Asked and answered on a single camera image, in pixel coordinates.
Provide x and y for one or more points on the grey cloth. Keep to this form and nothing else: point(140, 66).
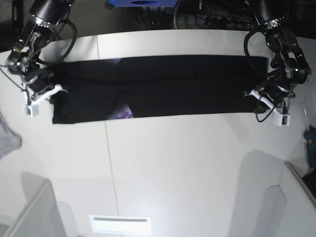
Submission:
point(9, 140)

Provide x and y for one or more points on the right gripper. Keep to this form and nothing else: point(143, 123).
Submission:
point(39, 87)

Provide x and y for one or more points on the blue box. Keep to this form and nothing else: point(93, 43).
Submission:
point(142, 3)

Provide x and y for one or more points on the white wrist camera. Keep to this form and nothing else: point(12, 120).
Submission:
point(31, 110)
point(281, 119)

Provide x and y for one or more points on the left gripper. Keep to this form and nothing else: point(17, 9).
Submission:
point(271, 95)

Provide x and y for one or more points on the blue glue gun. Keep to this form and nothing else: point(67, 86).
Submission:
point(310, 137)

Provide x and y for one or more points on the black keyboard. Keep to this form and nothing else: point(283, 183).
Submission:
point(310, 181)

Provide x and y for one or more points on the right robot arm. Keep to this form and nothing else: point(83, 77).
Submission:
point(24, 59)

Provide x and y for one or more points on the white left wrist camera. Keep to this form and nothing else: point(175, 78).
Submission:
point(281, 119)

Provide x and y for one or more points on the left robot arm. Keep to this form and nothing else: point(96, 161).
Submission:
point(289, 65)

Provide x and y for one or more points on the black T-shirt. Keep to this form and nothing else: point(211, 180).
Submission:
point(153, 87)

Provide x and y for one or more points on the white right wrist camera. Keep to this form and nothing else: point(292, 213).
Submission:
point(31, 110)

